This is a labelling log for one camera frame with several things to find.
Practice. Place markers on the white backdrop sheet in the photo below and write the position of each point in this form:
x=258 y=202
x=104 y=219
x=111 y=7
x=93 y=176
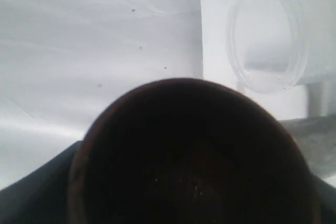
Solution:
x=64 y=61

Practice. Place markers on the translucent plastic container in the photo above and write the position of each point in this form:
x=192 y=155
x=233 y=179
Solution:
x=282 y=53

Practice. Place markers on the brown wooden cup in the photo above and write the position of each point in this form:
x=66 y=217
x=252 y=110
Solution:
x=189 y=151

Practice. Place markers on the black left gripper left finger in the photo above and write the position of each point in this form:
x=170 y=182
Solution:
x=42 y=195

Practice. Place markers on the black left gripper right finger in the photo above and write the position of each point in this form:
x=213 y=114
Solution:
x=327 y=196

